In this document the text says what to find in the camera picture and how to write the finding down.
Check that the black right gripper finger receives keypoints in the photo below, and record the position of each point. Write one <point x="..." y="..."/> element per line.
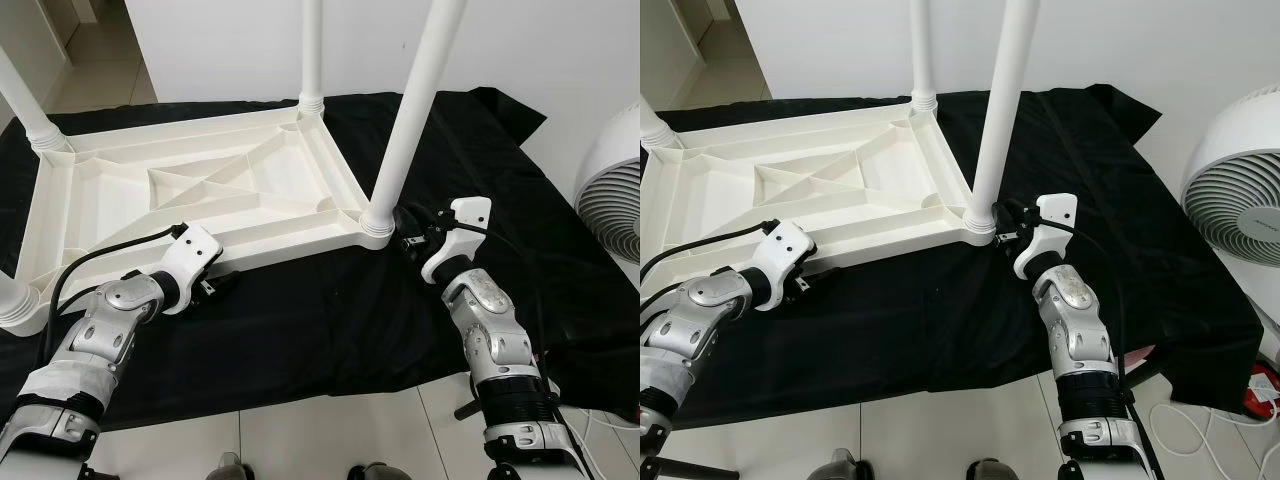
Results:
<point x="411" y="226"/>
<point x="1005" y="221"/>

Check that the white plastic ribbed table top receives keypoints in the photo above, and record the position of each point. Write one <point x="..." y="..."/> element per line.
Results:
<point x="720" y="200"/>
<point x="100" y="210"/>

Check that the white plastic table leg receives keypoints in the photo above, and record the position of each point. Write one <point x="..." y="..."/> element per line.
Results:
<point x="655" y="125"/>
<point x="922" y="50"/>
<point x="25" y="100"/>
<point x="312" y="50"/>
<point x="15" y="300"/>
<point x="1005" y="100"/>
<point x="415" y="100"/>

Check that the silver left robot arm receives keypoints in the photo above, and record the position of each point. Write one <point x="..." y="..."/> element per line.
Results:
<point x="90" y="330"/>
<point x="690" y="320"/>

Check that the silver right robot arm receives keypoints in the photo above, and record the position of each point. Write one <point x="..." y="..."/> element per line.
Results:
<point x="490" y="330"/>
<point x="1080" y="330"/>

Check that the black cloth cover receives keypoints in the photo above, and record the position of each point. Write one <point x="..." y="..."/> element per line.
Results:
<point x="950" y="330"/>
<point x="350" y="330"/>

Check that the white floor fan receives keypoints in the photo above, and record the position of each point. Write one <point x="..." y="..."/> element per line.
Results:
<point x="1240" y="190"/>
<point x="612" y="210"/>

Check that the dark table leg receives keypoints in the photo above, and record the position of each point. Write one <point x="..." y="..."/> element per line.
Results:
<point x="695" y="467"/>
<point x="1152" y="370"/>
<point x="468" y="410"/>

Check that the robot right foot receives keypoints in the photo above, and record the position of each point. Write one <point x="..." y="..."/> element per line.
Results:
<point x="375" y="472"/>
<point x="990" y="470"/>

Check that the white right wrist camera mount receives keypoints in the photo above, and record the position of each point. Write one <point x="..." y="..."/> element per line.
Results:
<point x="460" y="235"/>
<point x="1050" y="230"/>

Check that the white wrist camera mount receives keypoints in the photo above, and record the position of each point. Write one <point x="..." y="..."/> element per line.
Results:
<point x="1050" y="230"/>
<point x="460" y="235"/>
<point x="190" y="260"/>
<point x="785" y="255"/>

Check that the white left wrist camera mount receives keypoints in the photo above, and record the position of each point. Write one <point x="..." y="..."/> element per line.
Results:
<point x="190" y="260"/>
<point x="785" y="255"/>

